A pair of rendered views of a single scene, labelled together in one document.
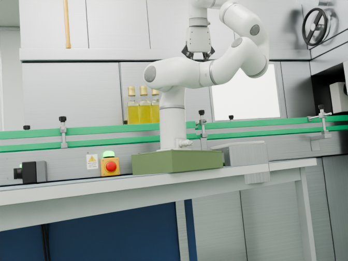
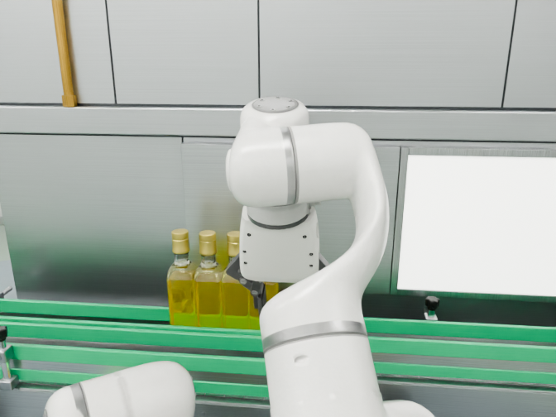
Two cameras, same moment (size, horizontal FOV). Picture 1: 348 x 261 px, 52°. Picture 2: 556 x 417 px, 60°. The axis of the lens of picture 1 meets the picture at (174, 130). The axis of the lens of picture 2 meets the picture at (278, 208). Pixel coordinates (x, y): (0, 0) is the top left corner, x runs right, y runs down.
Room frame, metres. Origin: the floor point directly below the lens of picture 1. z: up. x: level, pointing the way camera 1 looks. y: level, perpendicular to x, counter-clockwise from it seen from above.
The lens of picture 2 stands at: (0.88, -0.34, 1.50)
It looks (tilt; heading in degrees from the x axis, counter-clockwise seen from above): 17 degrees down; 22
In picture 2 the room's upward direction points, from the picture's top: straight up
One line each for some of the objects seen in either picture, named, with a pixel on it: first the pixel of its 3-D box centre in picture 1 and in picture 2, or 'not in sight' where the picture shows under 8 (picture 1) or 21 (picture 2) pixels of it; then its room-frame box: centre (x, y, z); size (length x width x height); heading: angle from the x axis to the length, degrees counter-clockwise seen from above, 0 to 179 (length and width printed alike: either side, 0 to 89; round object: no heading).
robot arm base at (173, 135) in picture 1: (175, 130); not in sight; (1.27, -0.01, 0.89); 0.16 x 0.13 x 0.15; 44
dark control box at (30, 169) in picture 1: (34, 172); not in sight; (1.34, 0.54, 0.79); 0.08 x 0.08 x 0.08; 16
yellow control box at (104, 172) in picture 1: (110, 167); not in sight; (1.42, 0.27, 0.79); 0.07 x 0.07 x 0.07; 16
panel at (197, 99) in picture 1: (205, 92); (385, 222); (1.90, -0.19, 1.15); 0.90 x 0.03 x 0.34; 106
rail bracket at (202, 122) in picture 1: (201, 124); not in sight; (1.61, -0.13, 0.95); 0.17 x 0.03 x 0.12; 16
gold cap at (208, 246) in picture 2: (143, 90); (208, 242); (1.66, 0.13, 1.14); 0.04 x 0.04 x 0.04
